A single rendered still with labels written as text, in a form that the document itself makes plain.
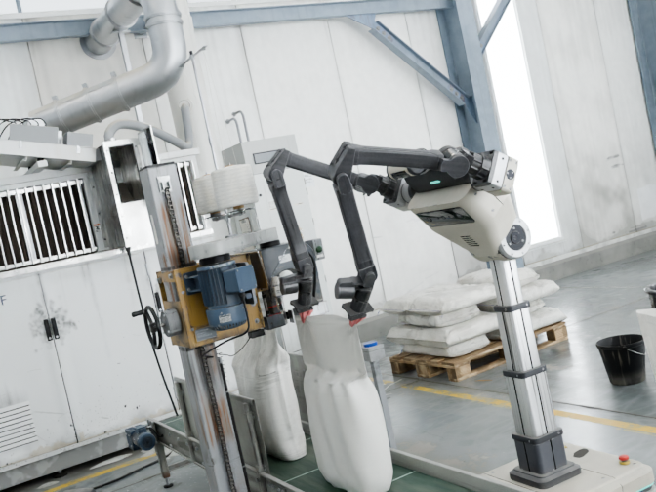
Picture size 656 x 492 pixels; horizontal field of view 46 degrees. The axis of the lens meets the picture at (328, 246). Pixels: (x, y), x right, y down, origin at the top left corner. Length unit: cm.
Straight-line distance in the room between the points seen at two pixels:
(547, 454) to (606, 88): 813
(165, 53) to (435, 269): 428
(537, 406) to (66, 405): 361
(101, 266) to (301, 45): 349
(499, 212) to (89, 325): 364
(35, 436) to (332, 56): 476
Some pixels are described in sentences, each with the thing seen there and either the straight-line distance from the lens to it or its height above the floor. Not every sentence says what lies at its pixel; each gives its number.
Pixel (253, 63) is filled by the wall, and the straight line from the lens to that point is 791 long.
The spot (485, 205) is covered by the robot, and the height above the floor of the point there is 135.
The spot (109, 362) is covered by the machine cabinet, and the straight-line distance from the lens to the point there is 584.
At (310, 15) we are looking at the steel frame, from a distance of 812.
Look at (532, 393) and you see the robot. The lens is 310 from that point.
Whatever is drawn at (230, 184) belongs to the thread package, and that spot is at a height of 161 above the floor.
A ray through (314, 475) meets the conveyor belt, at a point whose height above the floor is 38.
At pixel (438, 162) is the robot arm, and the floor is 152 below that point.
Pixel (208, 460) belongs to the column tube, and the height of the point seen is 55.
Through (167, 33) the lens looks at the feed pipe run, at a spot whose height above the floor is 284.
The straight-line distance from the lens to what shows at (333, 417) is 298.
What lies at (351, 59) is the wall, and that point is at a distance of 846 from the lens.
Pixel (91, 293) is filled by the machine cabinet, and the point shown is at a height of 120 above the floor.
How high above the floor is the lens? 147
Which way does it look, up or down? 3 degrees down
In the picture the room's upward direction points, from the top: 12 degrees counter-clockwise
